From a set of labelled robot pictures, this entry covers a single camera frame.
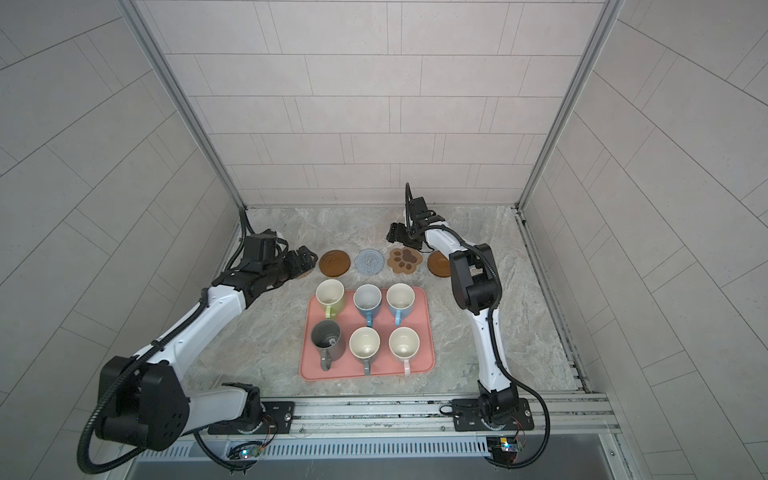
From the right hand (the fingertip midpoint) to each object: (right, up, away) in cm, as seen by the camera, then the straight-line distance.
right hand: (395, 236), depth 104 cm
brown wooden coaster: (-20, -9, -5) cm, 23 cm away
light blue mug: (+2, -19, -15) cm, 24 cm away
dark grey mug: (-19, -28, -22) cm, 40 cm away
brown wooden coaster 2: (+15, -10, -5) cm, 18 cm away
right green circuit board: (+25, -48, -36) cm, 65 cm away
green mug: (-19, -17, -16) cm, 30 cm away
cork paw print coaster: (+3, -8, -4) cm, 9 cm away
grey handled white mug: (-8, -29, -23) cm, 38 cm away
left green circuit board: (-32, -46, -40) cm, 69 cm away
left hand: (-23, -5, -20) cm, 31 cm away
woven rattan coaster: (-23, -9, -28) cm, 37 cm away
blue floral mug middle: (-8, -18, -17) cm, 26 cm away
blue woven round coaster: (-9, -8, -3) cm, 13 cm away
